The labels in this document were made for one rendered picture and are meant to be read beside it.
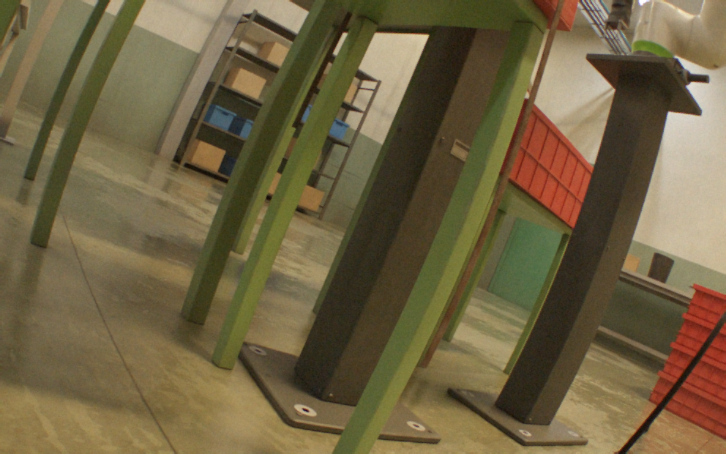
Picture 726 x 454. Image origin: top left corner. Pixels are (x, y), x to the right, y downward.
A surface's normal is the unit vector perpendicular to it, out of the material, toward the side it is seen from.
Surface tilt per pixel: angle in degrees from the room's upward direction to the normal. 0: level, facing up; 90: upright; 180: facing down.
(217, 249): 90
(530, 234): 90
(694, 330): 90
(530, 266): 90
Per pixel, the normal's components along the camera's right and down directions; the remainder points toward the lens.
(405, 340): -0.71, -0.29
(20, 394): 0.39, -0.92
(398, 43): 0.58, 0.27
